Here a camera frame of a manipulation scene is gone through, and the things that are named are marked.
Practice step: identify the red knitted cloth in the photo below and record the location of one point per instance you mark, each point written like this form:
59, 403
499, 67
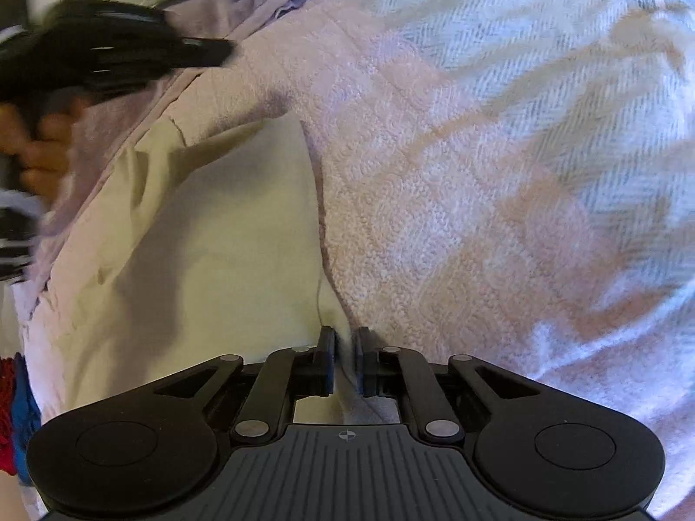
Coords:
6, 418

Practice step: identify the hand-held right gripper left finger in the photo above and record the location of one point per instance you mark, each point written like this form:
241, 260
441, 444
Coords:
327, 363

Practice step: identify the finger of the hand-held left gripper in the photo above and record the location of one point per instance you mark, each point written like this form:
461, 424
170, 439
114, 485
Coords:
206, 51

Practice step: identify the pink textured blanket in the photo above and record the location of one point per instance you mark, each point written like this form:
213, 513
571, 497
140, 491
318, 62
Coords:
407, 173

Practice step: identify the person's left hand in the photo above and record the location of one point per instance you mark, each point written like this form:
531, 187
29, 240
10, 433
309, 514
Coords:
49, 141

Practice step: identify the cream garment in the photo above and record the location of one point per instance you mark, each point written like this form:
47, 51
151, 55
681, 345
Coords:
228, 228

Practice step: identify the blue cloth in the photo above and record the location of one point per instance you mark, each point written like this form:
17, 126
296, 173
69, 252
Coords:
27, 418

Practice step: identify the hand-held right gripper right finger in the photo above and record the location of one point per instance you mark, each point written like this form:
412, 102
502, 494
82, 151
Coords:
362, 363

